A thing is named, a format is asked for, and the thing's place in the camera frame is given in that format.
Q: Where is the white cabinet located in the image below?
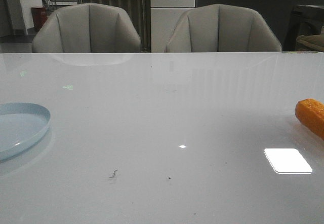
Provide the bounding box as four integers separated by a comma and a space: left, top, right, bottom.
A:
150, 0, 195, 53

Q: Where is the left beige upholstered chair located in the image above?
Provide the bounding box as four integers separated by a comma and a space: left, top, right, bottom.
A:
32, 3, 141, 53

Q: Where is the tan cushion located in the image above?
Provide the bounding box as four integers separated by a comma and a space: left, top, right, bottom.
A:
296, 34, 323, 52

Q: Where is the red trash bin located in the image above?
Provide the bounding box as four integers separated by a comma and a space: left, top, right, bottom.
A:
31, 7, 47, 31

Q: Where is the right beige upholstered chair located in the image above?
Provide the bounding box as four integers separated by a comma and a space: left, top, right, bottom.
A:
165, 4, 282, 53

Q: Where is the grey counter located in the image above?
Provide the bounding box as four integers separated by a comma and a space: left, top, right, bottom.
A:
195, 0, 323, 46

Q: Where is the light blue round plate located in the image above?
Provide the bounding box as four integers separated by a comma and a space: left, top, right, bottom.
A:
1, 102, 51, 160

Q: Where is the beige upholstered chair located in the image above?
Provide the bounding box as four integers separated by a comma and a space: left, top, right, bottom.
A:
32, 3, 141, 53
165, 4, 282, 53

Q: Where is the orange toy corn cob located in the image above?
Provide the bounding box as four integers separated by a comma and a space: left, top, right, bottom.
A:
295, 98, 323, 139

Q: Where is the barrier post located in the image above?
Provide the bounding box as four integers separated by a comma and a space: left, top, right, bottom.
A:
141, 0, 148, 52

